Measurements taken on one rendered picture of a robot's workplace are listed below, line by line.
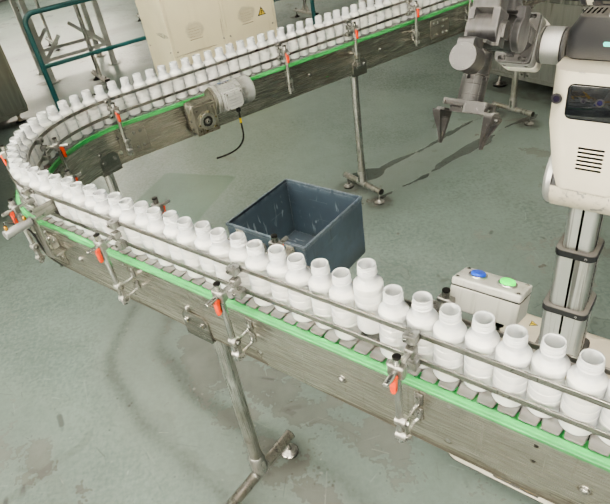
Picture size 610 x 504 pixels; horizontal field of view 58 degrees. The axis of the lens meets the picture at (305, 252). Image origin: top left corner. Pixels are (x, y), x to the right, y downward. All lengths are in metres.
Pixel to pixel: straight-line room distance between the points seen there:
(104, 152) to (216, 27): 2.88
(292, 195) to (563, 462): 1.25
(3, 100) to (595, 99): 5.71
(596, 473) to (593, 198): 0.74
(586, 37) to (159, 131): 1.86
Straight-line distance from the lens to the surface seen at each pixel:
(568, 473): 1.12
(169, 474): 2.35
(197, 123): 2.66
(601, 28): 1.50
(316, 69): 3.10
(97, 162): 2.62
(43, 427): 2.76
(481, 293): 1.15
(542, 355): 1.00
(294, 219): 2.02
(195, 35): 5.23
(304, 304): 1.21
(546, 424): 1.08
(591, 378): 0.98
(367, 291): 1.07
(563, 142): 1.52
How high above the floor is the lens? 1.85
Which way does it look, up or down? 35 degrees down
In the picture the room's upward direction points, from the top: 9 degrees counter-clockwise
